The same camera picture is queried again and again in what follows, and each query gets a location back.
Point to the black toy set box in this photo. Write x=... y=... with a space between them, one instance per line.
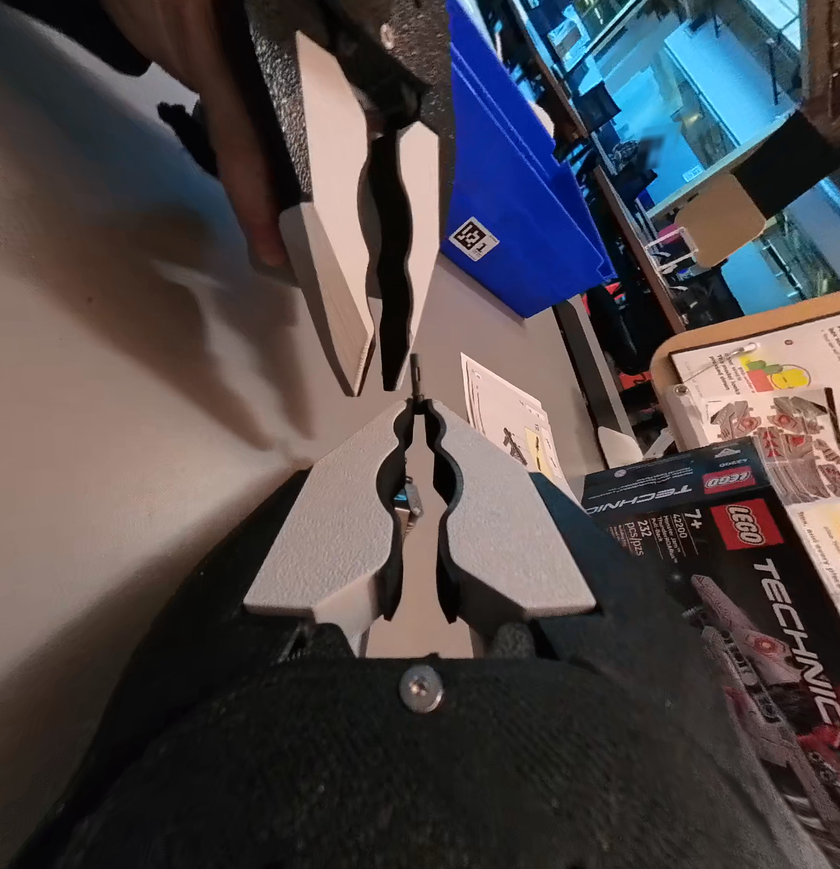
x=732 y=611

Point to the open instruction booklet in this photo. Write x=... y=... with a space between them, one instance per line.
x=505 y=407

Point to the blue plastic bin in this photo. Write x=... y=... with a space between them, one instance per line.
x=488 y=61
x=528 y=217

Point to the black white marker sticker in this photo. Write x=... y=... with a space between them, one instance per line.
x=474 y=239

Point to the white yellow printed sheet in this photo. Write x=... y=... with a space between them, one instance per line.
x=827 y=543

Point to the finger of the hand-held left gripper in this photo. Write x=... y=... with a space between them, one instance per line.
x=331 y=203
x=420 y=217

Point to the black brick beam assembly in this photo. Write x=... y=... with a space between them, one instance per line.
x=407 y=502

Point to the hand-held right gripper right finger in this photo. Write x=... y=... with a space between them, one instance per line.
x=521 y=536

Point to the red grey sticker sheet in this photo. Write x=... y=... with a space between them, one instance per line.
x=773 y=434

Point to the grey desk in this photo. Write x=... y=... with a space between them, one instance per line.
x=121 y=407

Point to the white printed leaflet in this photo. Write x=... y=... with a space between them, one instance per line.
x=807 y=353

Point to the small black connector pin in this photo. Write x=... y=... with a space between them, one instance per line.
x=415 y=380

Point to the brown tan object black band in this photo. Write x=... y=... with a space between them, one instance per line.
x=722 y=217

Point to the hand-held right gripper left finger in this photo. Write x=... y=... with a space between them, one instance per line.
x=324 y=536

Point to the tan wooden board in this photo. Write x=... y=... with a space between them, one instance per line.
x=664 y=356

